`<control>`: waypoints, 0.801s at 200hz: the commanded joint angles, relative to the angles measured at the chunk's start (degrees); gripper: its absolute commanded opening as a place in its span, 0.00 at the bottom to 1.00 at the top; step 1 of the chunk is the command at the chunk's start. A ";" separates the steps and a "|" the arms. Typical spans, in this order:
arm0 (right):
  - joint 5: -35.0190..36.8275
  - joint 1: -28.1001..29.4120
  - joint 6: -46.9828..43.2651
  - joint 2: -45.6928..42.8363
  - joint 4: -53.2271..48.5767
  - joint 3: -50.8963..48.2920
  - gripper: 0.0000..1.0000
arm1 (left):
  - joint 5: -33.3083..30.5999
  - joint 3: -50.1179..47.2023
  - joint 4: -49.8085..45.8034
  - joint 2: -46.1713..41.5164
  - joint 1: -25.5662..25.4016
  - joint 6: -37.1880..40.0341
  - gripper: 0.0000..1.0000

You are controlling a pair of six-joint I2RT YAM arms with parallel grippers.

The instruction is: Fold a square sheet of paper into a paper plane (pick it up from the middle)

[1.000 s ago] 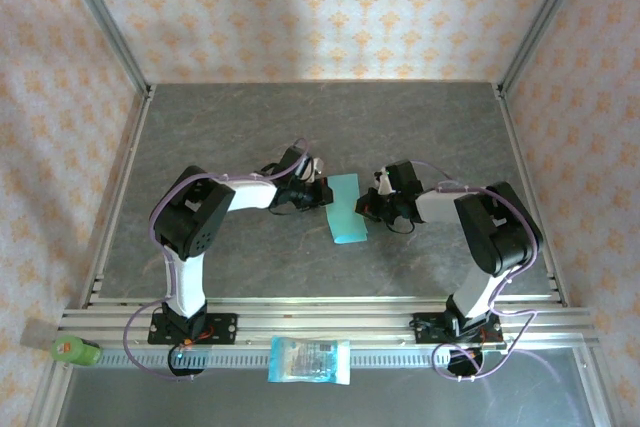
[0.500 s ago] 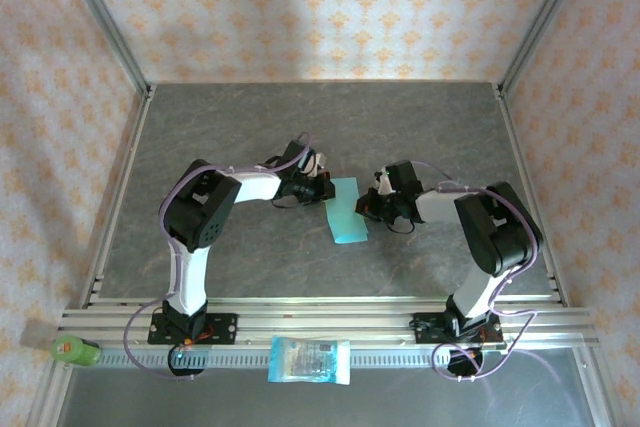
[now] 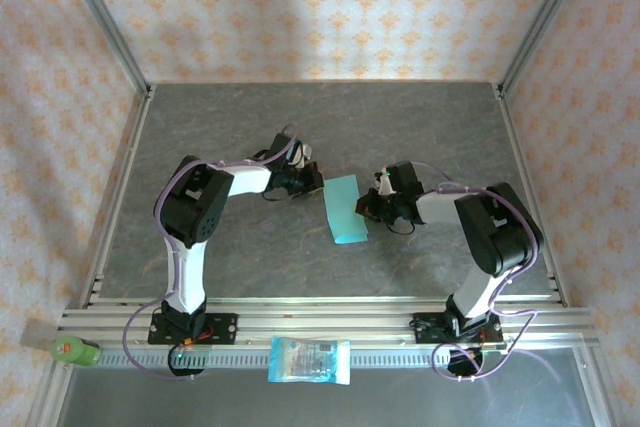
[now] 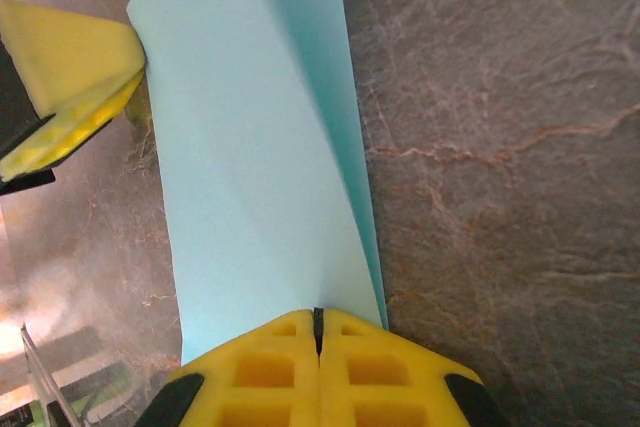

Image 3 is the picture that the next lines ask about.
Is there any black round cable port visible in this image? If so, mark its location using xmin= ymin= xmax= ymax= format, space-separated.
xmin=167 ymin=344 xmax=207 ymax=379
xmin=446 ymin=344 xmax=485 ymax=379

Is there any wide aluminium mounting rail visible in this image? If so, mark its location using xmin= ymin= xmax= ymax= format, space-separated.
xmin=58 ymin=296 xmax=599 ymax=348

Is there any aluminium frame post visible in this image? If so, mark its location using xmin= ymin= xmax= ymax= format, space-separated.
xmin=494 ymin=0 xmax=596 ymax=98
xmin=53 ymin=0 xmax=154 ymax=98

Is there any grey metal sheet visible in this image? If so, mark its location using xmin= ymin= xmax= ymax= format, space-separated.
xmin=54 ymin=346 xmax=609 ymax=427

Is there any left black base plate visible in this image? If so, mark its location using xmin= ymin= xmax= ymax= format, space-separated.
xmin=148 ymin=313 xmax=239 ymax=347

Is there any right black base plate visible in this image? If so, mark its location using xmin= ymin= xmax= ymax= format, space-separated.
xmin=412 ymin=313 xmax=506 ymax=349

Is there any light blue paper sheet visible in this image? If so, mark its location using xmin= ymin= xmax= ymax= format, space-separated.
xmin=322 ymin=174 xmax=370 ymax=246

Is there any blue plastic wipes packet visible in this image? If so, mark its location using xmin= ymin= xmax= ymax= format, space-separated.
xmin=267 ymin=335 xmax=352 ymax=387

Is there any aluminium table side rail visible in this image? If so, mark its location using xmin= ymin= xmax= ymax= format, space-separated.
xmin=494 ymin=84 xmax=571 ymax=308
xmin=79 ymin=84 xmax=157 ymax=308

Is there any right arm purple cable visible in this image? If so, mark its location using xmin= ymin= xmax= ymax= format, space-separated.
xmin=409 ymin=160 xmax=546 ymax=383

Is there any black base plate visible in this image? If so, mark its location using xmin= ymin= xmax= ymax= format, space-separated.
xmin=148 ymin=313 xmax=239 ymax=347
xmin=412 ymin=313 xmax=506 ymax=349

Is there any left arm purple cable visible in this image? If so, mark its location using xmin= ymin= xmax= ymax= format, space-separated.
xmin=122 ymin=124 xmax=302 ymax=381

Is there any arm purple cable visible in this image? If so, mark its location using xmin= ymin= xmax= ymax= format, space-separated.
xmin=122 ymin=124 xmax=302 ymax=381
xmin=409 ymin=160 xmax=546 ymax=383

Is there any slotted grey cable duct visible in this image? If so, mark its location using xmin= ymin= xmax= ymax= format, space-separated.
xmin=97 ymin=349 xmax=454 ymax=369

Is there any green bottle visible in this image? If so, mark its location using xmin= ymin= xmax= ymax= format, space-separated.
xmin=52 ymin=335 xmax=104 ymax=367

